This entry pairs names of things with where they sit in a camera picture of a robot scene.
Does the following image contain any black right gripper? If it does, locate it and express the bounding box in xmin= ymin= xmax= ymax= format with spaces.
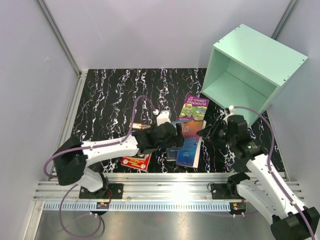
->
xmin=196 ymin=116 xmax=237 ymax=146

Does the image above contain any dark blue hardcover book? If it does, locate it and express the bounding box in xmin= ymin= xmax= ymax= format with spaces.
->
xmin=166 ymin=120 xmax=184 ymax=162

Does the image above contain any blue orange paperback book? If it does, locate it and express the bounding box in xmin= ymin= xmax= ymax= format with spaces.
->
xmin=175 ymin=120 xmax=207 ymax=169

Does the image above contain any purple Treehouse book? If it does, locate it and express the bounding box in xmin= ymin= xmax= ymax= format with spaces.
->
xmin=178 ymin=94 xmax=210 ymax=121

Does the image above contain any black paperback book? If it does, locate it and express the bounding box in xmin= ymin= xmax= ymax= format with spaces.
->
xmin=132 ymin=122 xmax=151 ymax=130

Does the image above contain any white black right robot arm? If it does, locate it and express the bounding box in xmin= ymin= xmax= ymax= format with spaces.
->
xmin=197 ymin=114 xmax=320 ymax=240

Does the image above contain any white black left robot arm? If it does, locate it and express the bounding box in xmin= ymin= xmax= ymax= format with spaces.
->
xmin=53 ymin=122 xmax=184 ymax=199

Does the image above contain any red book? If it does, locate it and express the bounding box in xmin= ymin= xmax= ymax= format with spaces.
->
xmin=121 ymin=154 xmax=151 ymax=172

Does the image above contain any mint green open cabinet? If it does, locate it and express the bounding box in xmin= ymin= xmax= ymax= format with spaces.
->
xmin=201 ymin=24 xmax=308 ymax=126

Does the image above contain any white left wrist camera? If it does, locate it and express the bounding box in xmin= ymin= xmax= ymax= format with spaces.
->
xmin=153 ymin=109 xmax=171 ymax=126

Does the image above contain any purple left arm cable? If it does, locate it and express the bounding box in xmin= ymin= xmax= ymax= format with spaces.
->
xmin=43 ymin=95 xmax=161 ymax=237

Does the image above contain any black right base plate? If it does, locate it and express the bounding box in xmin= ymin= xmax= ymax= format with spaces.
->
xmin=207 ymin=182 xmax=246 ymax=202

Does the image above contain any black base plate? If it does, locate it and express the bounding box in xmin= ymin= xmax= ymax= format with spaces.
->
xmin=207 ymin=182 xmax=246 ymax=202
xmin=79 ymin=183 xmax=124 ymax=200

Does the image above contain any aluminium rail frame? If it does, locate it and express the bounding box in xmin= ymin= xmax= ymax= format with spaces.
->
xmin=33 ymin=172 xmax=305 ymax=202

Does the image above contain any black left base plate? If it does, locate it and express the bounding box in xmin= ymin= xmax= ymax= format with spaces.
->
xmin=79 ymin=183 xmax=124 ymax=200

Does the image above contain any slotted cable duct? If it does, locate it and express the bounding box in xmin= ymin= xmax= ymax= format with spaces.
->
xmin=43 ymin=201 xmax=247 ymax=213

